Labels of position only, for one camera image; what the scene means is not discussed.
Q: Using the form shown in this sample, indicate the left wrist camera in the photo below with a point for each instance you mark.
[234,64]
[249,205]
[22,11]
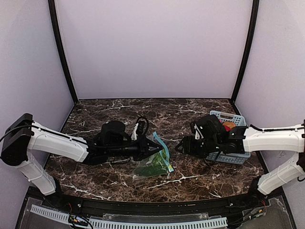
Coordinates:
[140,129]

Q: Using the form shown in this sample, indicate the clear zip top bag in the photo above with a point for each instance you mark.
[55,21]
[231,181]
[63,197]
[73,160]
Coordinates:
[164,153]

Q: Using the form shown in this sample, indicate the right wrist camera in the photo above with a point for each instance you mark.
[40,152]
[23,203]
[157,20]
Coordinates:
[195,130]

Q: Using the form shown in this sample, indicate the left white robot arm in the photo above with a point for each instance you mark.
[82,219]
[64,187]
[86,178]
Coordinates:
[25,135]

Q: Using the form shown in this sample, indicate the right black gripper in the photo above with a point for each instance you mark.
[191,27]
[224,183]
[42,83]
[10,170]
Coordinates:
[188,146]

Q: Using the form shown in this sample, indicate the black frame post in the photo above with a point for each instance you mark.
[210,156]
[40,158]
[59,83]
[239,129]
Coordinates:
[247,50]
[60,49]

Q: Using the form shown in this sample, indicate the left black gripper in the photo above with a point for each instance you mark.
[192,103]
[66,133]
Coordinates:
[145,148]

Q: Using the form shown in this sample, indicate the grey slotted cable duct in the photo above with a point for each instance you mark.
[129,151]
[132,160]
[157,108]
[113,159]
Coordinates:
[115,221]

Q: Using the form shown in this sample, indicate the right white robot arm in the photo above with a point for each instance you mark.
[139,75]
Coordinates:
[209,135]

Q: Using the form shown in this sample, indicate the right black frame post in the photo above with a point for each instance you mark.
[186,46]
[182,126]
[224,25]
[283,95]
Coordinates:
[247,50]

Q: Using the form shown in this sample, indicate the left black frame post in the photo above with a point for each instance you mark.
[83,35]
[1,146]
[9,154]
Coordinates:
[60,49]

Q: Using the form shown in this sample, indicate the black front rail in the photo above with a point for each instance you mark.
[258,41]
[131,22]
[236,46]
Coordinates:
[222,206]

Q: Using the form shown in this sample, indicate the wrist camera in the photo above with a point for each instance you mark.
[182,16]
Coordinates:
[140,129]
[195,130]

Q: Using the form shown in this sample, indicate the green grapes bunch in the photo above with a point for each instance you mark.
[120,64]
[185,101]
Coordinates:
[156,160]

